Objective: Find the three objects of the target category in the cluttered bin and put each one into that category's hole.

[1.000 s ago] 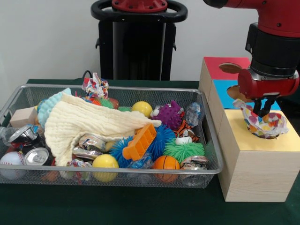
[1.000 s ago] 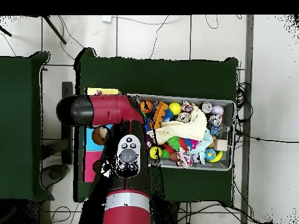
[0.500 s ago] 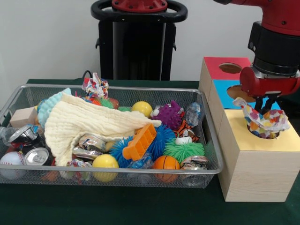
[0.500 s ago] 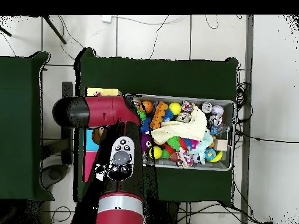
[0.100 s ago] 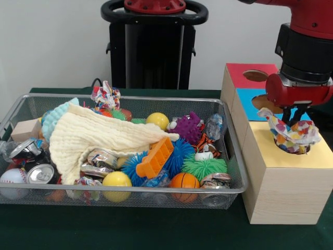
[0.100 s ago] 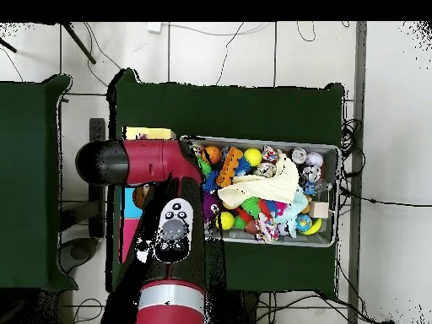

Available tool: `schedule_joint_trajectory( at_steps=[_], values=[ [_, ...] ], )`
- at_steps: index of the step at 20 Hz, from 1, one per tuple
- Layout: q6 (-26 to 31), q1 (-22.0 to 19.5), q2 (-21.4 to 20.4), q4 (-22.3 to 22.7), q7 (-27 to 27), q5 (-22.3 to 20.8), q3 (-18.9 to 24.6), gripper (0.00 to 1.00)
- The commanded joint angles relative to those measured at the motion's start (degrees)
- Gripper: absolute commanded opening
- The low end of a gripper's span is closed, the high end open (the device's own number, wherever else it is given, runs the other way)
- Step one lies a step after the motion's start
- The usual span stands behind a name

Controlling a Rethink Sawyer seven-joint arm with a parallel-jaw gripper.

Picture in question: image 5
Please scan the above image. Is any orange mini basketball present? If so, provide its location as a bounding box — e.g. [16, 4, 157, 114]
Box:
[170, 172, 200, 204]

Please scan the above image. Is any clear mesh bin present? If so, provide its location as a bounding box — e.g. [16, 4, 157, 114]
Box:
[0, 93, 249, 210]

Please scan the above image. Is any purple spiky toy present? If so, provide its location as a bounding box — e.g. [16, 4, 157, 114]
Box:
[166, 111, 205, 145]

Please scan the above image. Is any orange plastic block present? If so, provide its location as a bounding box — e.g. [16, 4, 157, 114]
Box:
[135, 136, 174, 180]

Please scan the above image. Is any blue spiky ball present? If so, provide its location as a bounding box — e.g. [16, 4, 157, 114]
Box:
[121, 137, 196, 187]

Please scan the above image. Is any green spiky ball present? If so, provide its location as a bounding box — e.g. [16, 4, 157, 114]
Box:
[181, 153, 227, 182]

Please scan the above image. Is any polka dot cloth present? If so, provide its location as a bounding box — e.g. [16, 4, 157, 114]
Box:
[257, 107, 322, 155]

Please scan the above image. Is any cream waffle cloth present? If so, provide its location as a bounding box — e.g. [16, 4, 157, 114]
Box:
[48, 103, 181, 185]

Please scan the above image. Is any yellow plastic ball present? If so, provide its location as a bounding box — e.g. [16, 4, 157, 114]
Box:
[145, 112, 170, 132]
[102, 171, 133, 203]

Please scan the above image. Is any floral patterned cloth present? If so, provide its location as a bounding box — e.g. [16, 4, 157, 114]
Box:
[90, 80, 122, 110]

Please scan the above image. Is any wooden box with three holes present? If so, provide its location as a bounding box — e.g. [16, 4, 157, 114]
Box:
[220, 63, 333, 225]

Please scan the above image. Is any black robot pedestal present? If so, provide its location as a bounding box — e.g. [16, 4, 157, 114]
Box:
[100, 0, 209, 91]

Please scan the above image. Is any white baseball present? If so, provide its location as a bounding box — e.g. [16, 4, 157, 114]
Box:
[0, 168, 28, 200]

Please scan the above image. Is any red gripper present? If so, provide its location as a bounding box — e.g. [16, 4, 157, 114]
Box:
[265, 73, 333, 127]

